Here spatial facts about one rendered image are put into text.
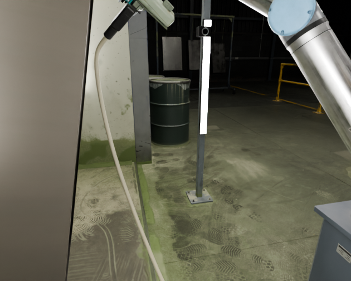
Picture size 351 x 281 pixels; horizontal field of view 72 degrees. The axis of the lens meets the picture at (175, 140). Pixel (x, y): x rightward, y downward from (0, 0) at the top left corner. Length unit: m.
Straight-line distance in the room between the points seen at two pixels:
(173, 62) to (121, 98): 5.01
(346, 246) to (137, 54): 2.21
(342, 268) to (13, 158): 1.07
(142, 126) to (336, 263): 2.10
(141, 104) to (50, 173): 2.23
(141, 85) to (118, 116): 0.41
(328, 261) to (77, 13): 1.13
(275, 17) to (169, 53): 6.78
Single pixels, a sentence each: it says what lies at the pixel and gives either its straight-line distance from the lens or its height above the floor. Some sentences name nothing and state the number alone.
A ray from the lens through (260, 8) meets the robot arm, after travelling 0.98.
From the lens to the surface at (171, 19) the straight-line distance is 0.86.
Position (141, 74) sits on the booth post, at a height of 1.01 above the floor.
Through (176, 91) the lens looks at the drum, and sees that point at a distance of 3.15.
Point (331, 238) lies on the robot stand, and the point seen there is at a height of 0.56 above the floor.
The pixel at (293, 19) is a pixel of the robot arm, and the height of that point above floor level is 1.29.
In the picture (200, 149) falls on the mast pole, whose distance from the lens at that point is 2.00.
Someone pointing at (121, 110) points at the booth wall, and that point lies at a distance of 2.63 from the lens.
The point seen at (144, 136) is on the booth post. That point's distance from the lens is 2.72.
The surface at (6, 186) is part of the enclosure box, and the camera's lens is 0.47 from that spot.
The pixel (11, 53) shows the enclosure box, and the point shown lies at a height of 1.21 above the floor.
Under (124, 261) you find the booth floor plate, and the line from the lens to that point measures 1.64.
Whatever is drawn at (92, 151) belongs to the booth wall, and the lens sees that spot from 2.78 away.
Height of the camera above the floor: 1.21
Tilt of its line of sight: 20 degrees down
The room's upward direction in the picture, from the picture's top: straight up
